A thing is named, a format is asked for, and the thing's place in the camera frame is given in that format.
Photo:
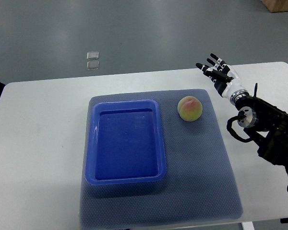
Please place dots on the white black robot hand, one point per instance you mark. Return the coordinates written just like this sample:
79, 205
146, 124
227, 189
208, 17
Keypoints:
224, 77

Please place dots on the yellow red peach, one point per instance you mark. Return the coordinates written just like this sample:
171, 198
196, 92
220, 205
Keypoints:
189, 108

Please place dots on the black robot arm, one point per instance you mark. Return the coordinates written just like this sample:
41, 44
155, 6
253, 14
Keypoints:
262, 123

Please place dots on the brown cardboard box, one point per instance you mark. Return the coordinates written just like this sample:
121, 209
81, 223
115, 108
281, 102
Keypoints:
276, 5

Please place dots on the grey blue mesh mat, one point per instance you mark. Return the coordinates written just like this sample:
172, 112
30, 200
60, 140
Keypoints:
199, 184

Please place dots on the blue plastic tray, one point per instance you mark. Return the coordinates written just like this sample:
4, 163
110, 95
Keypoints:
125, 143

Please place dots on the lower clear floor tile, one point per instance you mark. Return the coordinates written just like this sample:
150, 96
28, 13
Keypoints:
92, 65

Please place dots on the clear floor tile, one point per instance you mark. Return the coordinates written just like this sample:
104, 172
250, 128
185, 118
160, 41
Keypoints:
92, 65
92, 55

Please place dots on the upper clear floor tile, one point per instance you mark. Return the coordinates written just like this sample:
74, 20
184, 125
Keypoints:
92, 55

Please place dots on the white table leg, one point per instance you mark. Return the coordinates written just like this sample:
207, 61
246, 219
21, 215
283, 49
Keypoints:
247, 225

